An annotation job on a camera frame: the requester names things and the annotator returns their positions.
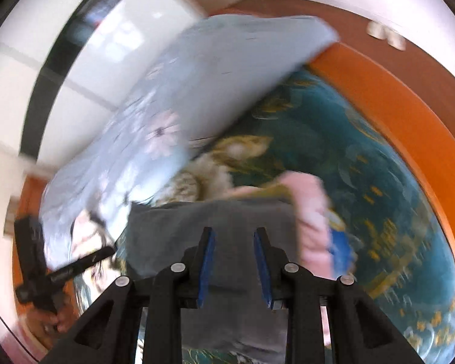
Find orange wooden headboard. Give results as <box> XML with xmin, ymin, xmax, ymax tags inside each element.
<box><xmin>11</xmin><ymin>0</ymin><xmax>455</xmax><ymax>364</ymax></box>

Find pink and olive folded clothes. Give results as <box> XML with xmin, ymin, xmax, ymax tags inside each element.
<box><xmin>226</xmin><ymin>171</ymin><xmax>357</xmax><ymax>279</ymax></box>

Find grey sweatpants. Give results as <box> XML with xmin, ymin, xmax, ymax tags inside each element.
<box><xmin>125</xmin><ymin>198</ymin><xmax>301</xmax><ymax>355</ymax></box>

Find left hand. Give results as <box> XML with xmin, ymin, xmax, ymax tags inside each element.
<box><xmin>27</xmin><ymin>303</ymin><xmax>75</xmax><ymax>333</ymax></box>

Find teal floral blanket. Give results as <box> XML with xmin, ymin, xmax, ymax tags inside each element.
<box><xmin>75</xmin><ymin>66</ymin><xmax>455</xmax><ymax>364</ymax></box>

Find light blue floral duvet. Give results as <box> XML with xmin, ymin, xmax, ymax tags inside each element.
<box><xmin>39</xmin><ymin>14</ymin><xmax>339</xmax><ymax>270</ymax></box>

